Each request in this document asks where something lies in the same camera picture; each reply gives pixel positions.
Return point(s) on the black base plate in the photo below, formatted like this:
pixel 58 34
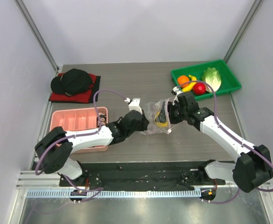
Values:
pixel 145 176

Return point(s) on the floral rolled sock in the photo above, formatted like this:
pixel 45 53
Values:
pixel 101 119

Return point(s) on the green plastic tray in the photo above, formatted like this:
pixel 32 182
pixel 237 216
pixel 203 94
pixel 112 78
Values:
pixel 229 81

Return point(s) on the clear zip top bag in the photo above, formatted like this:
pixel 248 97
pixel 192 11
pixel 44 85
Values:
pixel 150 111

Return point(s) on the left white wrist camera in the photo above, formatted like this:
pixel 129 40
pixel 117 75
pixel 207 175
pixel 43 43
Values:
pixel 134 105

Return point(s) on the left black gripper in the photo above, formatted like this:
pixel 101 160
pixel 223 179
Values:
pixel 144 122

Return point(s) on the yellow toy banana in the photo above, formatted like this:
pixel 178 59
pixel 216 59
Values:
pixel 190 86

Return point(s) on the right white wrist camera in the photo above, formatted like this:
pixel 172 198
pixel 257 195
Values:
pixel 176 92

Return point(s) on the pink compartment organizer tray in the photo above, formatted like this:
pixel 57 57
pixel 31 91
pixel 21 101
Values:
pixel 79 120

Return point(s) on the yellow toy lemon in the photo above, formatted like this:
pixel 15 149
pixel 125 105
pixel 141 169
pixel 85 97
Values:
pixel 161 119

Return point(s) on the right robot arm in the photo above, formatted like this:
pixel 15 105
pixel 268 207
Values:
pixel 252 164

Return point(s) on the black cap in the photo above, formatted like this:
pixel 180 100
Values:
pixel 71 83

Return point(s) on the orange toy orange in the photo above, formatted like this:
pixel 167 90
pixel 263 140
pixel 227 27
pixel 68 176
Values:
pixel 183 81

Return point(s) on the green toy lettuce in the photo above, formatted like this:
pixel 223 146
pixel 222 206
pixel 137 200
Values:
pixel 212 77

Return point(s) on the white slotted cable duct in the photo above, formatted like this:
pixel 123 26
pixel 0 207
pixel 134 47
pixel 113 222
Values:
pixel 65 193

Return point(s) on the red toy apple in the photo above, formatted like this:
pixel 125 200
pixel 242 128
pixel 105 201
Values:
pixel 199 89

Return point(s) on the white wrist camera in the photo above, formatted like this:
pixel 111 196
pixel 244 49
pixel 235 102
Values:
pixel 176 92
pixel 134 105

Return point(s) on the red and black cloth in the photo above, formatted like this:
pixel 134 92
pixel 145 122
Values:
pixel 81 98

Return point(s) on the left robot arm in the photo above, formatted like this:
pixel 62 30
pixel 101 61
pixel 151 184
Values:
pixel 55 148

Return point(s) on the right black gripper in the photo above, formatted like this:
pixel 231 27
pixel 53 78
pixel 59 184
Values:
pixel 172 113

